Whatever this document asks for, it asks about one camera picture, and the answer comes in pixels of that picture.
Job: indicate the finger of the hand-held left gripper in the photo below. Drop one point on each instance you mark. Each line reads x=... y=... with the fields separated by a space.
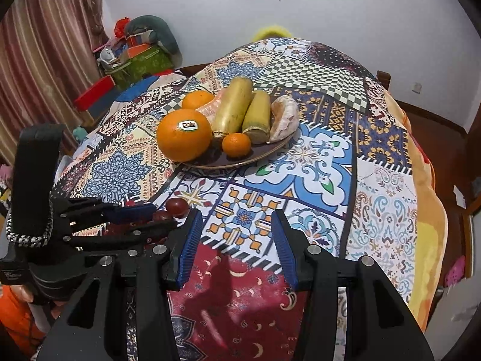
x=124 y=233
x=131 y=210

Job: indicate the dark brown oval plate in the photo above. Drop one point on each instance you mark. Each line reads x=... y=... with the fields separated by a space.
x=263 y=152

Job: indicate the small tangerine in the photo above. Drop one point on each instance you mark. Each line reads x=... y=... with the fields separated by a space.
x=236 y=144

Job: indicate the white paper sheet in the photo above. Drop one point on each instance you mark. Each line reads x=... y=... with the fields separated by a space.
x=459 y=196

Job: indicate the red flat box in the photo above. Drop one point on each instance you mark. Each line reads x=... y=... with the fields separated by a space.
x=94 y=94

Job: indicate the blue cloth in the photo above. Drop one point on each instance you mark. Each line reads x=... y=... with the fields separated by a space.
x=146 y=82

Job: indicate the striped brown curtain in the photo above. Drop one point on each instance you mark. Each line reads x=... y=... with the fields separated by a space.
x=45 y=45

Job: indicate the medium orange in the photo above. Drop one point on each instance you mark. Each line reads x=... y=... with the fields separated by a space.
x=195 y=99

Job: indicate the yellow fluffy cushion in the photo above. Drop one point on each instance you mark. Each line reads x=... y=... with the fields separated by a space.
x=268 y=32

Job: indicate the large orange with sticker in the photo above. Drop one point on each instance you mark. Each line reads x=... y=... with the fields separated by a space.
x=184 y=135

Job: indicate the long sugarcane piece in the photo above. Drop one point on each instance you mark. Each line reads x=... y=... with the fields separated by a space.
x=233 y=105

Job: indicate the small teal toy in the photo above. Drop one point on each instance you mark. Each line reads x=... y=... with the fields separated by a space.
x=79 y=132

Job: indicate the dark red jujube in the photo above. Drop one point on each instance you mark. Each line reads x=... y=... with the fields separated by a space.
x=162 y=216
x=177 y=206

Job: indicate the short sugarcane piece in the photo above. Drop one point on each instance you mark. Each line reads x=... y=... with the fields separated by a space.
x=258 y=114

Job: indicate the white wall socket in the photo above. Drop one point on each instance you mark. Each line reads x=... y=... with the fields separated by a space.
x=416 y=87

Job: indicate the grey neck pillow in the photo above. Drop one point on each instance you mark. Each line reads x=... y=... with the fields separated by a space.
x=165 y=34

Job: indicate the patchwork patterned blanket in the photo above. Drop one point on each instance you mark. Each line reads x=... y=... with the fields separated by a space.
x=375 y=210

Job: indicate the red fabric bundle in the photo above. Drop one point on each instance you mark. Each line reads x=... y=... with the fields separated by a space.
x=121 y=26

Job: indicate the pink slipper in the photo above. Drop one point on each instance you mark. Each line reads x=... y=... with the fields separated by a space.
x=454 y=270

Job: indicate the orange box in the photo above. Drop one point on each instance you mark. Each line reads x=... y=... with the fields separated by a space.
x=141 y=50

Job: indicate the wooden bed frame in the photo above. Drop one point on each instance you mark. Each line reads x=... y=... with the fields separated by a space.
x=384 y=79

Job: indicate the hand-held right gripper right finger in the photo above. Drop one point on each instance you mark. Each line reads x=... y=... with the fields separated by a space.
x=287 y=248

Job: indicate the green patterned box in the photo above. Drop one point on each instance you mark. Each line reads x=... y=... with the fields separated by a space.
x=146 y=66

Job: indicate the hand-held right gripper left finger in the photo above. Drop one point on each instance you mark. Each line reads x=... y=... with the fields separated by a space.
x=188 y=244

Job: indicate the orange cloth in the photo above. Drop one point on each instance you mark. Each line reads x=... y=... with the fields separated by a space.
x=17 y=319

